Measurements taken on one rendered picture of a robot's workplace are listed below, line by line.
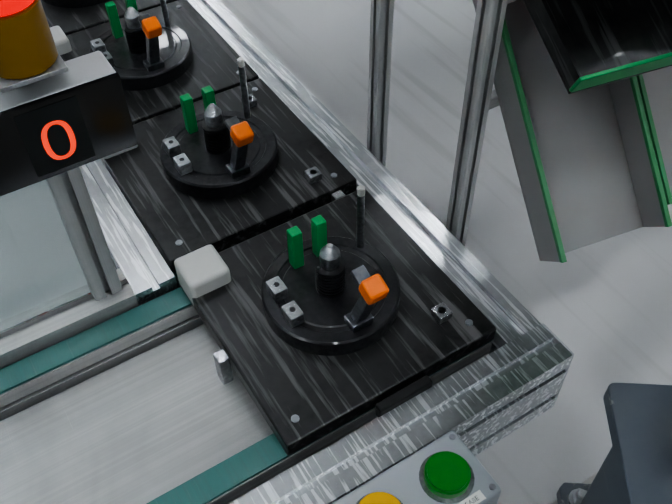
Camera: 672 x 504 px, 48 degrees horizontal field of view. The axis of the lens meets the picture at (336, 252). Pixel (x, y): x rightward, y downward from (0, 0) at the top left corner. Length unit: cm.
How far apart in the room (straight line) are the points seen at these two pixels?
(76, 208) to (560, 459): 54
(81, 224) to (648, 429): 53
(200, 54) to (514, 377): 64
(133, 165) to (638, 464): 64
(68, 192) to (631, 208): 57
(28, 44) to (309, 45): 79
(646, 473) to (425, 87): 77
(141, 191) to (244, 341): 25
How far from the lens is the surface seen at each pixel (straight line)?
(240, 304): 79
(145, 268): 86
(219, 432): 77
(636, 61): 74
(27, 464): 81
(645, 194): 86
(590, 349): 92
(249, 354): 75
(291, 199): 88
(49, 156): 65
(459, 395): 75
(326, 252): 72
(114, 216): 93
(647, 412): 65
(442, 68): 128
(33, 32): 59
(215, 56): 112
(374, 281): 67
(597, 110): 86
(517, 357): 77
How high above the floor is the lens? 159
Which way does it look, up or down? 49 degrees down
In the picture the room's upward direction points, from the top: 1 degrees counter-clockwise
